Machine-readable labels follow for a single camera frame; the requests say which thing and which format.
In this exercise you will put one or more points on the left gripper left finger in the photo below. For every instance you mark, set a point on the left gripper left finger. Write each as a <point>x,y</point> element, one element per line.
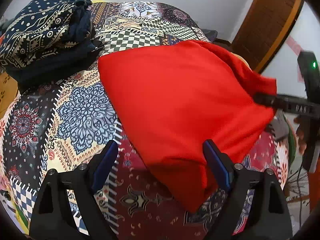
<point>52,217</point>

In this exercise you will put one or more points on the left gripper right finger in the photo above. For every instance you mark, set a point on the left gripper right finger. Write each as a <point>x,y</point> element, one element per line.
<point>268,217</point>

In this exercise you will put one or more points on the red garment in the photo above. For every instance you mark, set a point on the red garment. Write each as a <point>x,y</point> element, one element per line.
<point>171,99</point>

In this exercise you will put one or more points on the person's right hand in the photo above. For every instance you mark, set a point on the person's right hand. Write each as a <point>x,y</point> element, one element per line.
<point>302,132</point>

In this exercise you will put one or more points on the brown wooden door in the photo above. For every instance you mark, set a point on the brown wooden door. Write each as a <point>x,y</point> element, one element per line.
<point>264,30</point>

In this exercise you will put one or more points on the dark grey bag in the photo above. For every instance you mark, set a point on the dark grey bag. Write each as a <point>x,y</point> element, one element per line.
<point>210,34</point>

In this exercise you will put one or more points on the brown cardboard box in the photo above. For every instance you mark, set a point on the brown cardboard box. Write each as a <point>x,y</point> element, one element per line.
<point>9,92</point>

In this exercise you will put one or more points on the navy patterned folded garment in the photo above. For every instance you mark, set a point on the navy patterned folded garment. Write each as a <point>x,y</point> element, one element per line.
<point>49,40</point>

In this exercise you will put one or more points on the yellow curved tube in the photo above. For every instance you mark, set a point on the yellow curved tube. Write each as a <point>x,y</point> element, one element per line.
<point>98,1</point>

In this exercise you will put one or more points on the pink heart wall sticker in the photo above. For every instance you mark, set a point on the pink heart wall sticker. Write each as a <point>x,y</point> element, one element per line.
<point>296,48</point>

